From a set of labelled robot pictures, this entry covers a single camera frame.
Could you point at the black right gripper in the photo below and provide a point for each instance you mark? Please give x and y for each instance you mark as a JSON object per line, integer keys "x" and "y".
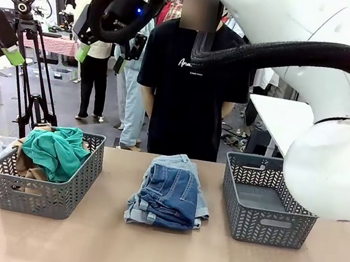
{"x": 126, "y": 18}

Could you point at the green top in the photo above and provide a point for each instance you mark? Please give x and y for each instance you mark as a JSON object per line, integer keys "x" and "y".
{"x": 56, "y": 155}

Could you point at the beige top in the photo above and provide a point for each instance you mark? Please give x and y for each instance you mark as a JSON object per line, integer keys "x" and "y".
{"x": 25, "y": 170}

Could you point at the dark blue denim shorts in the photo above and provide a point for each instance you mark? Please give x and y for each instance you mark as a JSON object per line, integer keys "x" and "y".
{"x": 168, "y": 190}

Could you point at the light blue denim shorts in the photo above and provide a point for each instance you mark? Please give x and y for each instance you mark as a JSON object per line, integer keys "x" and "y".
{"x": 134, "y": 215}

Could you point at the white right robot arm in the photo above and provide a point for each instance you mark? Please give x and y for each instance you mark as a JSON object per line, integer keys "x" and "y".
{"x": 321, "y": 179}

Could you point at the mannequin in cream shirt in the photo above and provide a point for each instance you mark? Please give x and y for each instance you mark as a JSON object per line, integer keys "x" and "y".
{"x": 91, "y": 90}

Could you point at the table with pink checked cloth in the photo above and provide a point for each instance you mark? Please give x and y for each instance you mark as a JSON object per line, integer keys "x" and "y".
{"x": 58, "y": 46}

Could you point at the mannequin in light blue fleece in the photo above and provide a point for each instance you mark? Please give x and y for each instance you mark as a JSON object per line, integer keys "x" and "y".
{"x": 133, "y": 97}

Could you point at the mannequin with plaid scarf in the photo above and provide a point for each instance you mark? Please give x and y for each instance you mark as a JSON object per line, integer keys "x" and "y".
{"x": 173, "y": 11}

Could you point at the person in black t-shirt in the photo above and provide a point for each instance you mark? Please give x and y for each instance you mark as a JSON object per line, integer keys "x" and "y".
{"x": 192, "y": 107}

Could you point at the mannequin in pale blue shirt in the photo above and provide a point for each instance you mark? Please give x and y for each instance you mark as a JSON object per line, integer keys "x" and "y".
{"x": 234, "y": 26}

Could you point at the mannequin in white coat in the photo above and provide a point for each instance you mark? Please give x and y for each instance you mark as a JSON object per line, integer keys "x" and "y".
{"x": 266, "y": 79}

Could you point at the grey plastic basket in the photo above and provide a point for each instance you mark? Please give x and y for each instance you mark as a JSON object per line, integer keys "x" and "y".
{"x": 43, "y": 196}
{"x": 262, "y": 233}

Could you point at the black camera tripod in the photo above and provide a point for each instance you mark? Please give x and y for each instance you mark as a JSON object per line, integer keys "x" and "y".
{"x": 31, "y": 63}

